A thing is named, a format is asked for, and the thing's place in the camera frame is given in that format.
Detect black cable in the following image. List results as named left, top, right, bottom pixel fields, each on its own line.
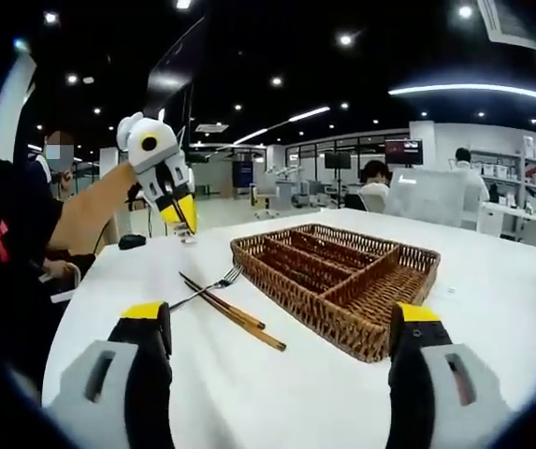
left=92, top=184, right=154, bottom=256

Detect person's black shirt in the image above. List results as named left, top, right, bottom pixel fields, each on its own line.
left=0, top=156, right=63, bottom=356

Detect white office desk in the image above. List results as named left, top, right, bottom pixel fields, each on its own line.
left=477, top=200, right=536, bottom=249

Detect white robot workstation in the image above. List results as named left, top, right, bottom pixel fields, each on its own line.
left=248, top=163, right=327, bottom=221

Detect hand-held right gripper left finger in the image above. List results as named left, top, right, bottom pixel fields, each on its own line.
left=42, top=301, right=176, bottom=449

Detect dark blue banner stand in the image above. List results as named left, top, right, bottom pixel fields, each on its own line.
left=232, top=160, right=254, bottom=188

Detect curved ceiling light strip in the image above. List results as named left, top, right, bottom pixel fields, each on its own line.
left=387, top=82, right=536, bottom=109

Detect white ceiling air conditioner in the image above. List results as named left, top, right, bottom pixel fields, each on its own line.
left=477, top=0, right=536, bottom=51

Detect round ceiling spotlights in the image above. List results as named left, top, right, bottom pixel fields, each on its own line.
left=37, top=11, right=536, bottom=132

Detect black computer mouse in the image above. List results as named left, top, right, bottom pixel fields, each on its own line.
left=117, top=233, right=148, bottom=251

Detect white storage shelf with boxes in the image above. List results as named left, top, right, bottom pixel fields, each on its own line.
left=471, top=149, right=536, bottom=207

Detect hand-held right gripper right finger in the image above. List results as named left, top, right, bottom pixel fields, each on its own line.
left=387, top=302, right=530, bottom=449

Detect brown wicker storage tray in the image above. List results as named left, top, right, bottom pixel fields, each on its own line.
left=229, top=223, right=442, bottom=364

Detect wall screen with red picture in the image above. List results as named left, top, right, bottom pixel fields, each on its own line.
left=384, top=138, right=424, bottom=166

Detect straight ceiling light strip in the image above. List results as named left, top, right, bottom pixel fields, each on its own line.
left=232, top=106, right=332, bottom=146

